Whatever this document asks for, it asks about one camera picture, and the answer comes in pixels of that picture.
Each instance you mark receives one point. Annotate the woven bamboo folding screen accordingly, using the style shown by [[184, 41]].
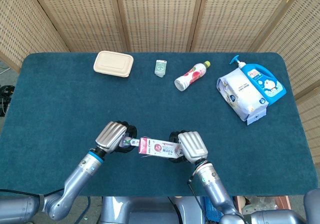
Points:
[[160, 16]]

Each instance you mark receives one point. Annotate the blue plastic basket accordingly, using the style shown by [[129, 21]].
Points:
[[211, 206]]

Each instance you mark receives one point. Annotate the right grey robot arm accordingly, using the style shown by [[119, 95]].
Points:
[[215, 186]]

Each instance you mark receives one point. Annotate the purple white toothpaste tube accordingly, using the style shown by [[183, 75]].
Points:
[[130, 142]]

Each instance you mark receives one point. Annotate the wooden crate with clutter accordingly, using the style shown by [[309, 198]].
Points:
[[262, 201]]

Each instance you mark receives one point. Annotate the small green tissue packet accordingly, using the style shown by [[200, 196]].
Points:
[[160, 67]]

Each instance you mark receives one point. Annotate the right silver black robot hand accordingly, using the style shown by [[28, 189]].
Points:
[[192, 144]]

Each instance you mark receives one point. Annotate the grey robot torso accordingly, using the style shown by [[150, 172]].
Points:
[[150, 210]]

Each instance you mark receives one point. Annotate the plastic bottle with peach label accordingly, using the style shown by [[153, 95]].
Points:
[[191, 76]]

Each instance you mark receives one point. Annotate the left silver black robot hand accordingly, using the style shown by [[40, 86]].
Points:
[[110, 134]]

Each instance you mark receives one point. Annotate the blue pump detergent bottle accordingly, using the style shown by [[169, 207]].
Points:
[[265, 84]]

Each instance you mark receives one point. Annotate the teal table cloth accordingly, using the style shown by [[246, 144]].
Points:
[[140, 104]]

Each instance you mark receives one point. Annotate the beige lidded food container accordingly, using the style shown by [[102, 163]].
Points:
[[113, 64]]

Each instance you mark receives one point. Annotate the black floor equipment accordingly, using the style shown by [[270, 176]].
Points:
[[6, 96]]

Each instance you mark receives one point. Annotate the white paper towel pack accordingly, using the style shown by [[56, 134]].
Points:
[[240, 94]]

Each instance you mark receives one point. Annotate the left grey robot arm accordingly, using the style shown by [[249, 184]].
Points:
[[75, 181]]

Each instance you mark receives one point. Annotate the white pink toothpaste box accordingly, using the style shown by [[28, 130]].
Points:
[[160, 149]]

